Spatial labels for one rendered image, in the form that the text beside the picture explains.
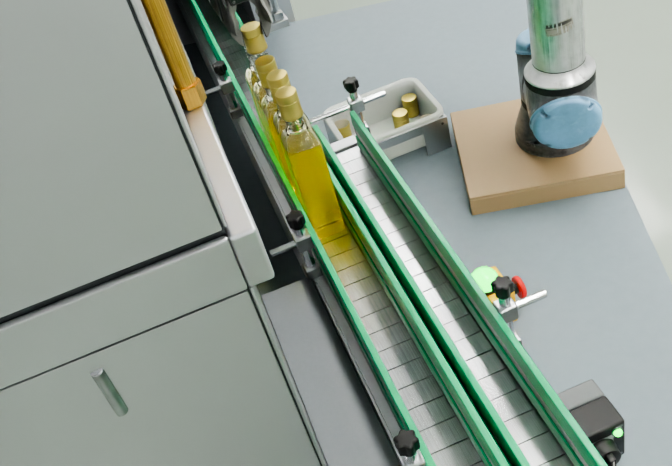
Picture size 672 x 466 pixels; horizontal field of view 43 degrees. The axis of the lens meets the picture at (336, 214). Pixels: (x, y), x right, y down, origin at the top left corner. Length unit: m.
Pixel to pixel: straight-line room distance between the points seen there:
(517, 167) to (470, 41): 0.57
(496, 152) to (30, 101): 1.20
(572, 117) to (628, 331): 0.35
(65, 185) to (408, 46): 1.60
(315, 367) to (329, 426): 0.11
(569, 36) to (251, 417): 0.82
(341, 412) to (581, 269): 0.52
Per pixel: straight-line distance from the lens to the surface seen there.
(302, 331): 1.31
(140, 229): 0.67
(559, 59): 1.41
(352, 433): 1.17
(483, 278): 1.35
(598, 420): 1.20
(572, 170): 1.63
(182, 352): 0.77
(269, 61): 1.39
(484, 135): 1.73
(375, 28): 2.28
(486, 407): 1.06
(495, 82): 1.97
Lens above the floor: 1.83
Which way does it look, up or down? 40 degrees down
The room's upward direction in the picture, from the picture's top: 16 degrees counter-clockwise
